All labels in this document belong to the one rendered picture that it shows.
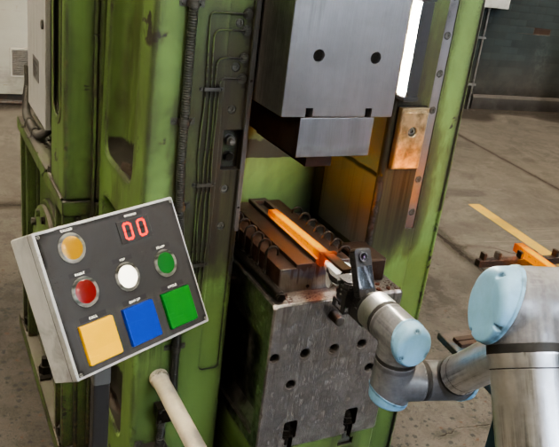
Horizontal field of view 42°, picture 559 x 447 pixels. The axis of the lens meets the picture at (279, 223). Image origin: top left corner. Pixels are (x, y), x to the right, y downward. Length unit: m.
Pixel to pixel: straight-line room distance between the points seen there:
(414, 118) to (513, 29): 7.34
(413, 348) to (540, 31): 8.16
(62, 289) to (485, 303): 0.74
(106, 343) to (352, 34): 0.85
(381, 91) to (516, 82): 7.78
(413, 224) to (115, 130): 0.89
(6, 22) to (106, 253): 5.50
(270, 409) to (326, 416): 0.19
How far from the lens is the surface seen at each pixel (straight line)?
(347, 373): 1.99
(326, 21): 1.63
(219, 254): 1.86
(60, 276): 1.37
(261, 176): 2.22
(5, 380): 3.08
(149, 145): 1.68
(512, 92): 9.50
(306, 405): 1.98
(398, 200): 2.07
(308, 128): 1.66
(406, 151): 2.00
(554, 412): 1.10
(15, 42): 6.87
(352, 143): 1.74
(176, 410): 1.84
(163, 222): 1.53
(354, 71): 1.69
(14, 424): 2.86
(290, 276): 1.80
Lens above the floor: 1.75
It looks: 22 degrees down
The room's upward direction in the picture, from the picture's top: 7 degrees clockwise
